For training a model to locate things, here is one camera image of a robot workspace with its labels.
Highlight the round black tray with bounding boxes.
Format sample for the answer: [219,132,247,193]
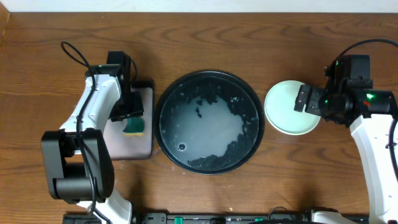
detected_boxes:
[154,70,265,175]

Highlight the green yellow sponge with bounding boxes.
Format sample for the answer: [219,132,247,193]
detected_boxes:
[123,117,145,136]

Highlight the black rectangular water tray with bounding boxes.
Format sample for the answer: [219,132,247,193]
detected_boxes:
[103,80,154,161]

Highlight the pale green plate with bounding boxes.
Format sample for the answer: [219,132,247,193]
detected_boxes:
[264,80,320,136]

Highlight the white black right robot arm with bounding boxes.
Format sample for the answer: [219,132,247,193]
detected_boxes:
[294,85,397,223]

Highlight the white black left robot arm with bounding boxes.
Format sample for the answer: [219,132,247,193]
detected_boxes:
[41,62,144,223]

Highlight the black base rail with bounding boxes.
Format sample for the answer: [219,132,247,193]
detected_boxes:
[62,208,369,224]

